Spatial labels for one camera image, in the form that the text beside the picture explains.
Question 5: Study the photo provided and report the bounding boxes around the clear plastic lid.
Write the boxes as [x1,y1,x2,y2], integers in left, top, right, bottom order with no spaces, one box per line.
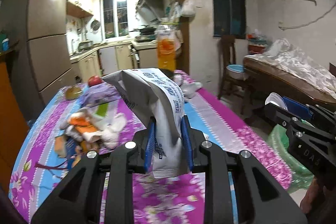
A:
[265,92,288,110]

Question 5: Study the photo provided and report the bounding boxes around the white cloth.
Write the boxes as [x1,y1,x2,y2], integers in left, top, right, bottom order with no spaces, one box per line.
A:
[100,113,127,149]

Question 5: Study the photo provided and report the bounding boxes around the orange white snack wrapper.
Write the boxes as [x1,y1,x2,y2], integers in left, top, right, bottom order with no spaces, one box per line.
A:
[59,109,106,143]

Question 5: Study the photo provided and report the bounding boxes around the grey white paper bag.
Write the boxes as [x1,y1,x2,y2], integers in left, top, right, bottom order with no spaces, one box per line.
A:
[102,68,189,178]

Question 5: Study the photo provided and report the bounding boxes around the blue carton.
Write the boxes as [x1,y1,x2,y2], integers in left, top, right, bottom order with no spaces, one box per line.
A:
[66,138,83,170]

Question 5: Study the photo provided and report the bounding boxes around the orange sponge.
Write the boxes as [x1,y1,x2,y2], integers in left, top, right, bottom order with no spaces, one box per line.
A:
[54,135,67,158]

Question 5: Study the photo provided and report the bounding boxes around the green lined trash bucket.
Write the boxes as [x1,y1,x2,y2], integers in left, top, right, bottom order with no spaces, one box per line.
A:
[267,124,314,193]

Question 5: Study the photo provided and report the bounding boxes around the person's right hand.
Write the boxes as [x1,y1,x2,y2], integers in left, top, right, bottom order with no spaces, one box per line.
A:
[299,176,326,214]

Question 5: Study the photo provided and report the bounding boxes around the floral purple tablecloth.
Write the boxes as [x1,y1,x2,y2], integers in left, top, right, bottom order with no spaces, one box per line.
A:
[9,69,306,223]

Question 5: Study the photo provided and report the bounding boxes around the white plastic sheet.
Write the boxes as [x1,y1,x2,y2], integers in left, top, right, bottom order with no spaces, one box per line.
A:
[246,39,335,98]

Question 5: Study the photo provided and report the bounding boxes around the dark wooden dining table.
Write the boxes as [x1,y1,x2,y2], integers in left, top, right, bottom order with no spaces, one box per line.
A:
[243,57,335,112]

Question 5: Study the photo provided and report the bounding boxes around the blue basin on chair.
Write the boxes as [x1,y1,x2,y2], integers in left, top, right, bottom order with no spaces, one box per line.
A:
[226,64,245,80]

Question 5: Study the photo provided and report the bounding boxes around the dark wooden chair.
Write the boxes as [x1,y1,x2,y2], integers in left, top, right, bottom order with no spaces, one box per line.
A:
[218,35,251,115]

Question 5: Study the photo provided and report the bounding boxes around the orange wooden cabinet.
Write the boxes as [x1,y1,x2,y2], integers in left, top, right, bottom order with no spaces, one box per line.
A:
[0,47,29,191]

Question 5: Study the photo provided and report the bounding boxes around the bread in plastic bag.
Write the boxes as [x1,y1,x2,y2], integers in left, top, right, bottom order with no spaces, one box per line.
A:
[65,86,83,100]

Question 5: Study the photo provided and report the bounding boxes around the purple snack bag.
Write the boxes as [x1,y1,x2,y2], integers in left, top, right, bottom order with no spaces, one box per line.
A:
[80,82,121,107]

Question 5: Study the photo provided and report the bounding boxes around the grey glove beside pot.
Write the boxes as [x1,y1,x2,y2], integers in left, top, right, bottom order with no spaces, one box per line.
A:
[173,74,203,102]

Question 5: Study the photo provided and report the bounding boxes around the red apple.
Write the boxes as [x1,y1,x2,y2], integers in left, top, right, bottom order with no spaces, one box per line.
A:
[88,76,104,87]

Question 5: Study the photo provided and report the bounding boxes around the steel pot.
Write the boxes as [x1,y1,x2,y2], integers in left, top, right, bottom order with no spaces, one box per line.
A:
[160,68,174,80]

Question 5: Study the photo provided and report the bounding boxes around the dark blue window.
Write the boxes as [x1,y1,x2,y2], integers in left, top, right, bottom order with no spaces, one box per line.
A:
[213,0,246,39]

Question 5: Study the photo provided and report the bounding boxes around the hanging white plastic bag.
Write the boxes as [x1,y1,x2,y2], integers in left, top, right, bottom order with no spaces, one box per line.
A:
[181,0,196,18]

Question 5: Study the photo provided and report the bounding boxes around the orange juice bottle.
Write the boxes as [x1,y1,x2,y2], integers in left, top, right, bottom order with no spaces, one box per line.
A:
[155,18,176,72]

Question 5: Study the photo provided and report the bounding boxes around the grey refrigerator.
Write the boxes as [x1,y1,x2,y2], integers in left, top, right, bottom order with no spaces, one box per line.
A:
[1,0,76,121]

